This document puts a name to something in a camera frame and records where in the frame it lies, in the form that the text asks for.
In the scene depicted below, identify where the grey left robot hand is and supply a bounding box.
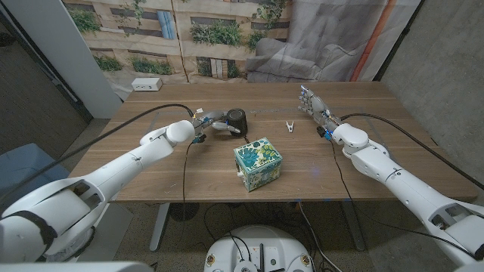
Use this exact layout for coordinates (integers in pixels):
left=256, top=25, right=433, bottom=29
left=192, top=109, right=242, bottom=134

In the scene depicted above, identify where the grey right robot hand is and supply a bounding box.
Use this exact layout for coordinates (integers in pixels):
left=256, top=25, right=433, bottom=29
left=297, top=85, right=341, bottom=133

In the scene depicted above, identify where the black cylindrical speaker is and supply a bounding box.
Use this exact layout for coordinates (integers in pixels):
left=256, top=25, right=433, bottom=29
left=226, top=108, right=251, bottom=144

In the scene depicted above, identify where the floral teal tissue box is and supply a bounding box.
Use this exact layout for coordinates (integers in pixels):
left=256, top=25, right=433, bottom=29
left=233, top=137, right=284, bottom=193

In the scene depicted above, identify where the printed fabric backdrop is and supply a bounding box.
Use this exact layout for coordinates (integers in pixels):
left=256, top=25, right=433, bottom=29
left=62, top=0, right=423, bottom=101

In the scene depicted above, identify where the white power strip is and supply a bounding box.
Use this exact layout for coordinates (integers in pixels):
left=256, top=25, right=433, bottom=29
left=131, top=77, right=163, bottom=92

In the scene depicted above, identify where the round black floor base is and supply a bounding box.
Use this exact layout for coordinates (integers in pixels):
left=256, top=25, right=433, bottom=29
left=169, top=202, right=200, bottom=222

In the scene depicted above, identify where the black backdrop pole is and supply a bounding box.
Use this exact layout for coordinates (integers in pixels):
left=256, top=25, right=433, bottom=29
left=372, top=0, right=427, bottom=82

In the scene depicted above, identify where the white table leg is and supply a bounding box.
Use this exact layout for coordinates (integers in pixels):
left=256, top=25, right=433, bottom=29
left=149, top=202, right=171, bottom=253

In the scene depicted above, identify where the grey table leg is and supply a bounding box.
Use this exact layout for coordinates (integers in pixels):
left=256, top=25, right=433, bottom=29
left=342, top=199, right=367, bottom=252

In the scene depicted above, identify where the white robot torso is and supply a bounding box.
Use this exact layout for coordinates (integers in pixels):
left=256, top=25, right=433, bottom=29
left=203, top=224, right=315, bottom=272

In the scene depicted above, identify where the white floor board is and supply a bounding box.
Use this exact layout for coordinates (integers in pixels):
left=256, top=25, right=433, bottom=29
left=77, top=203, right=134, bottom=262

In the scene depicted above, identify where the white column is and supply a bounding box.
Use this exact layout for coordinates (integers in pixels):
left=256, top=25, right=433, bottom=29
left=2, top=0, right=124, bottom=120

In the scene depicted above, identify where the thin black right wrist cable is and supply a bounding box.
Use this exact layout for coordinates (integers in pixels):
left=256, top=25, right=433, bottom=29
left=330, top=139, right=475, bottom=261

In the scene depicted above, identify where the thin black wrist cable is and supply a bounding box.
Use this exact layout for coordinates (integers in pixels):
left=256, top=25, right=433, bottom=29
left=330, top=139, right=475, bottom=261
left=181, top=141, right=196, bottom=207

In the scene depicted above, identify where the thin black left wrist cable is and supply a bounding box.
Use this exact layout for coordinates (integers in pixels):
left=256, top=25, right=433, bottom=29
left=181, top=141, right=196, bottom=207

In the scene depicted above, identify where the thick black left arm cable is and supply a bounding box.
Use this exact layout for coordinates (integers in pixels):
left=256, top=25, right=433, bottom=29
left=0, top=104, right=196, bottom=199

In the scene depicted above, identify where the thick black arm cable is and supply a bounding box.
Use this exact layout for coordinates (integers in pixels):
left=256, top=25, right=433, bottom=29
left=339, top=112, right=484, bottom=191
left=0, top=104, right=196, bottom=199

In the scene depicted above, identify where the white floor cable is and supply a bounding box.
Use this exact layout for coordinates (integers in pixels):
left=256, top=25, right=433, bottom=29
left=297, top=202, right=334, bottom=272

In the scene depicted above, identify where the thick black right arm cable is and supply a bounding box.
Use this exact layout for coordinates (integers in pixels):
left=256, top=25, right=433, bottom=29
left=339, top=112, right=484, bottom=191

